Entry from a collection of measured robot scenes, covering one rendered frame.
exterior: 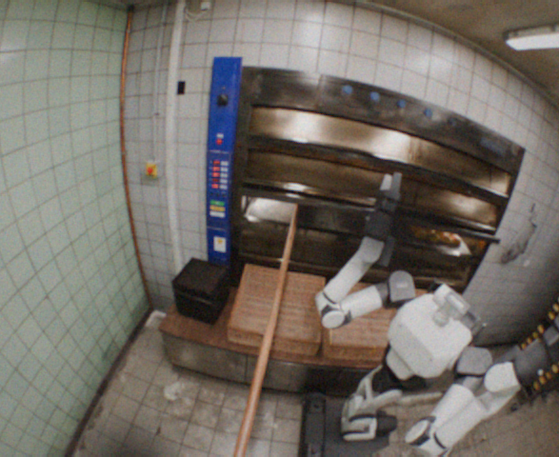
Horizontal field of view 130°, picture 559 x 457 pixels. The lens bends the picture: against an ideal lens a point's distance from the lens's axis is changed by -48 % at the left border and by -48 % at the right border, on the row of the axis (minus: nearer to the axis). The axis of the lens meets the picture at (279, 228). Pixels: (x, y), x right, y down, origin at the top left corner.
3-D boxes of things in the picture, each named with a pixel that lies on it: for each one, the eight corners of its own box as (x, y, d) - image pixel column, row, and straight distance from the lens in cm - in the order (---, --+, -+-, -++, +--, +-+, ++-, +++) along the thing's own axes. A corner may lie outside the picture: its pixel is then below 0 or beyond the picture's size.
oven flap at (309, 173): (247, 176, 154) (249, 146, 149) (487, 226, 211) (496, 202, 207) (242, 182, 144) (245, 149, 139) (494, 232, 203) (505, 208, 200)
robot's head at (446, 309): (435, 302, 91) (448, 282, 87) (455, 321, 89) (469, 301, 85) (426, 307, 86) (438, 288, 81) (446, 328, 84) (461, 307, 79)
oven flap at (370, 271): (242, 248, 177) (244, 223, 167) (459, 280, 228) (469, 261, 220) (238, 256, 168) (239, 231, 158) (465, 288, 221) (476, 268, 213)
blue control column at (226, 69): (254, 229, 383) (269, 82, 332) (264, 231, 381) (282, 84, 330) (212, 329, 240) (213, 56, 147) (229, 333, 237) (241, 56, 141)
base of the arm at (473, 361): (445, 385, 99) (463, 361, 103) (471, 401, 97) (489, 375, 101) (447, 366, 85) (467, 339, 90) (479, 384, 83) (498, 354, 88)
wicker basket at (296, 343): (244, 290, 192) (245, 262, 174) (317, 304, 192) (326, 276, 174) (227, 342, 162) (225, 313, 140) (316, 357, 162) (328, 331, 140)
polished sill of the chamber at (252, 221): (243, 220, 166) (243, 214, 164) (471, 258, 220) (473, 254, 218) (241, 224, 161) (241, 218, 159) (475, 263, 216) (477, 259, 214)
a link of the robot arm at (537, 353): (582, 359, 71) (541, 390, 71) (569, 335, 77) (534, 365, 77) (570, 327, 61) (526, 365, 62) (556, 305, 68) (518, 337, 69)
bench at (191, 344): (194, 322, 247) (188, 277, 205) (430, 351, 289) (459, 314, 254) (172, 370, 221) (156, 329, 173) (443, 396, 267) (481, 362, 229)
